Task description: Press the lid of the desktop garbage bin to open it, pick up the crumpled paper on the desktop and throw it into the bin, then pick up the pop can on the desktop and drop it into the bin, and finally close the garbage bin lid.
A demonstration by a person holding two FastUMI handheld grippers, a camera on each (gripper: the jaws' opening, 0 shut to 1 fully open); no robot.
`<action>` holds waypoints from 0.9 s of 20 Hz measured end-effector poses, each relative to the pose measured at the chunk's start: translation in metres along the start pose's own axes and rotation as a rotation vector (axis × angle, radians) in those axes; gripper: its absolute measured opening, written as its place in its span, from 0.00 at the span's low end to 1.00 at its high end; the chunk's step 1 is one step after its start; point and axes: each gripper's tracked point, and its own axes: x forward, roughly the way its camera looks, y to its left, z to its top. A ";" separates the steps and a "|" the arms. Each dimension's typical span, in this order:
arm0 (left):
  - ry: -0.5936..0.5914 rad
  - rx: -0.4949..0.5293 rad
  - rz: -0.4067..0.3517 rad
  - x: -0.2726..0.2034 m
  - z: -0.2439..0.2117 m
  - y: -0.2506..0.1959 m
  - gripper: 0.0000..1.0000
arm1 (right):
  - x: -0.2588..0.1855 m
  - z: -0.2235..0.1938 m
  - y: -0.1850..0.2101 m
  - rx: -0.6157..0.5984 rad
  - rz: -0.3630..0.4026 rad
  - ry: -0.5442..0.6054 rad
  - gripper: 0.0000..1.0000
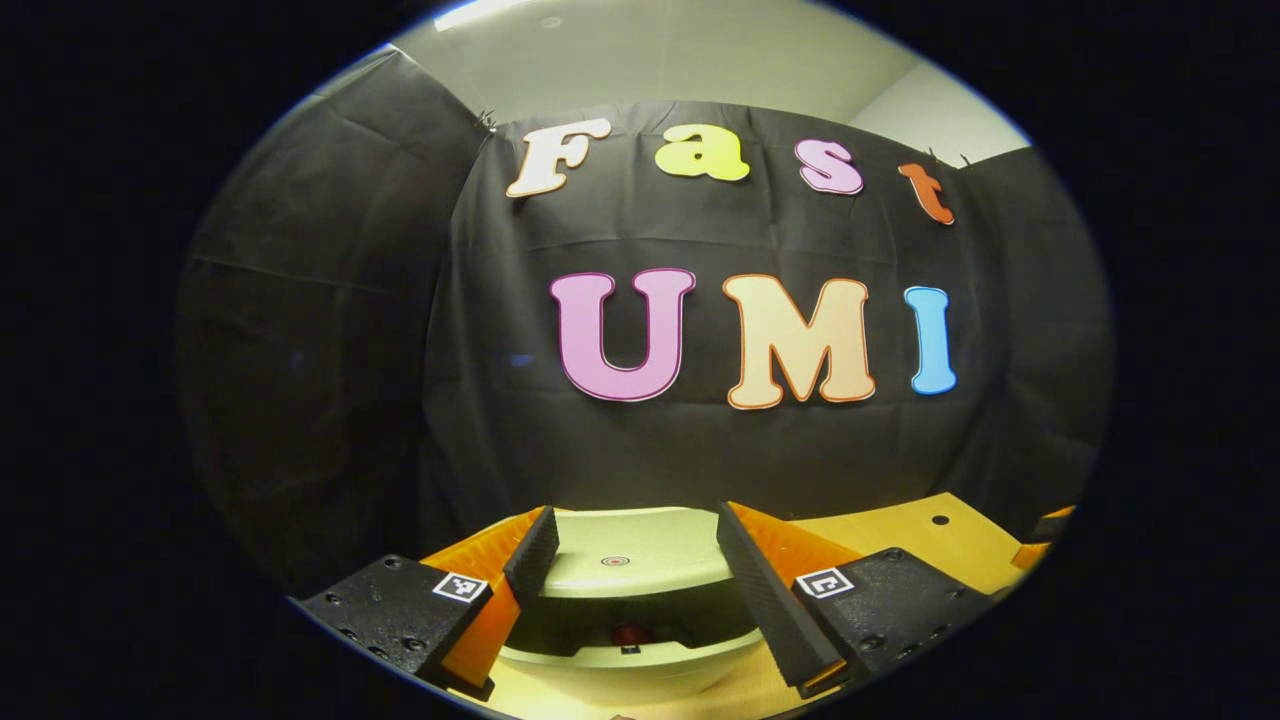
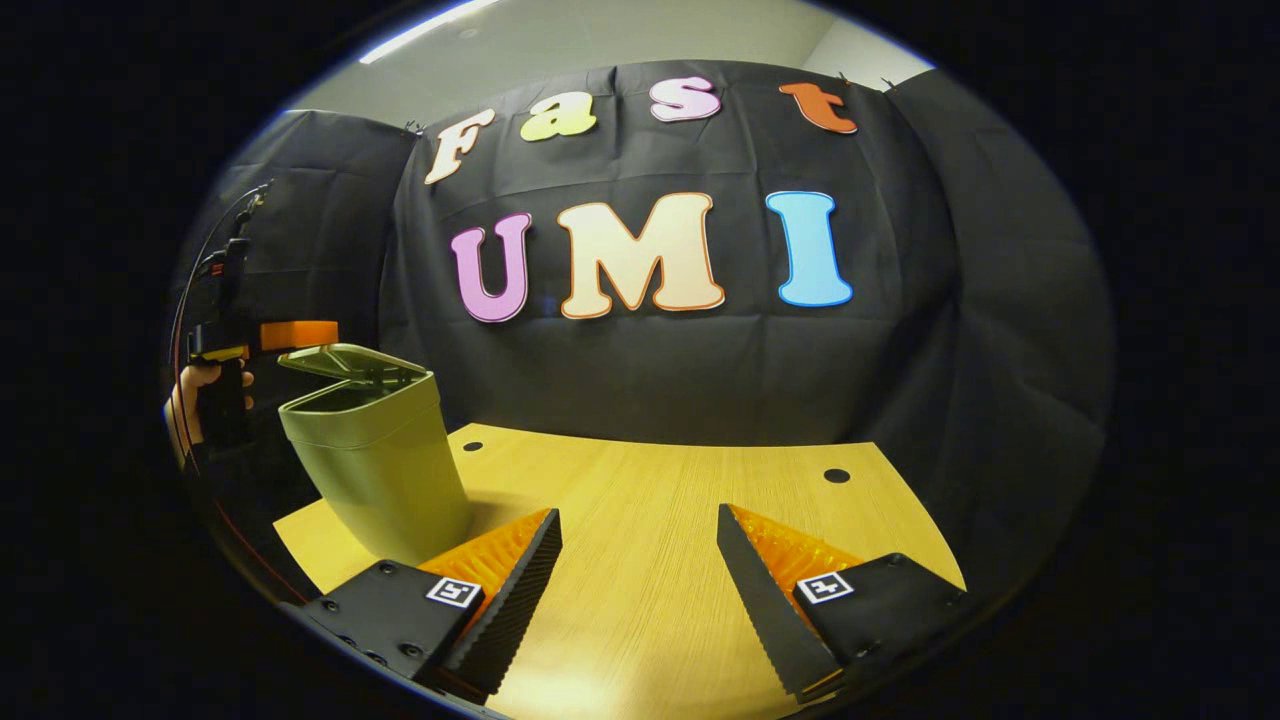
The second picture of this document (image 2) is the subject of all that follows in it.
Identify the thin red cable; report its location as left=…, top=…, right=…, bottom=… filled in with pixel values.
left=168, top=182, right=311, bottom=606

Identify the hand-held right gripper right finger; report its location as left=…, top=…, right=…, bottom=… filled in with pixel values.
left=715, top=503, right=969, bottom=703

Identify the pale green garbage bin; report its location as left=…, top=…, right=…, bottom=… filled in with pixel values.
left=277, top=343, right=473, bottom=566

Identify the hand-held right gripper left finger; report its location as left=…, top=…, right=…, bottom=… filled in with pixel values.
left=303, top=507, right=564, bottom=706

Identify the wooden desktop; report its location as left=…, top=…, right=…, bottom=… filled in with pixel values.
left=272, top=422, right=969, bottom=720

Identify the ceiling light panel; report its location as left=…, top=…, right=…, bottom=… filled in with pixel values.
left=358, top=0, right=501, bottom=66

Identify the black backdrop cloth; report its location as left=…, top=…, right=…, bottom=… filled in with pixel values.
left=165, top=60, right=1116, bottom=601

